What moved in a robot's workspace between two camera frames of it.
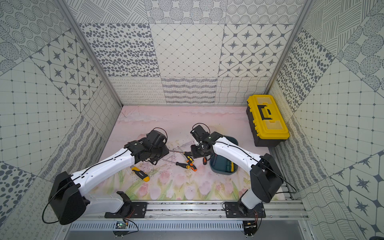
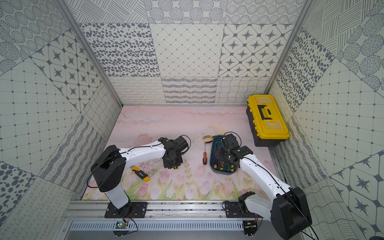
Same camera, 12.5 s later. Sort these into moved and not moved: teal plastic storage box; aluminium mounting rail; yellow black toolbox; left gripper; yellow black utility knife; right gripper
Moved: left gripper; right gripper
Not moved: teal plastic storage box; yellow black utility knife; yellow black toolbox; aluminium mounting rail
